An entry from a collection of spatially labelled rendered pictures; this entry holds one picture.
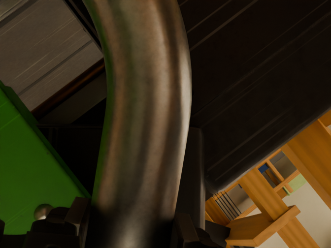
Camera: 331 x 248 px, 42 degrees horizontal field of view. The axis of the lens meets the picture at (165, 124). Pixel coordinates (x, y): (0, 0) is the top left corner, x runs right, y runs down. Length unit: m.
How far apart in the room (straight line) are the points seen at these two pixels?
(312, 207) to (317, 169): 8.88
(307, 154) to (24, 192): 0.83
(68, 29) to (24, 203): 0.51
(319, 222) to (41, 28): 9.43
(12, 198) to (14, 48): 0.46
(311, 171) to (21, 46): 0.65
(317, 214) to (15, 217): 9.72
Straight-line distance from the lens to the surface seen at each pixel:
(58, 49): 0.75
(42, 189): 0.23
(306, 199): 9.86
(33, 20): 0.65
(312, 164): 1.01
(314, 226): 9.87
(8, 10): 0.26
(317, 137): 1.02
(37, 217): 0.23
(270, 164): 9.09
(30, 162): 0.23
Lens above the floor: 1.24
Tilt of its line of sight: 11 degrees down
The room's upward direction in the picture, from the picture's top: 143 degrees clockwise
